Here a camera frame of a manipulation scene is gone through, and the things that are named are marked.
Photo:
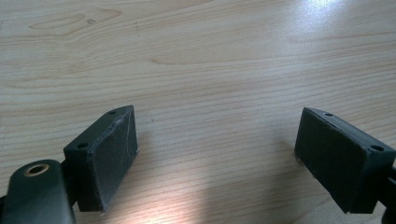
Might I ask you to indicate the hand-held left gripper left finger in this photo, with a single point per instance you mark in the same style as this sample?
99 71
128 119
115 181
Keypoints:
104 155

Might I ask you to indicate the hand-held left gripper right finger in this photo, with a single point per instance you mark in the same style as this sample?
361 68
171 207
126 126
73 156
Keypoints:
333 158

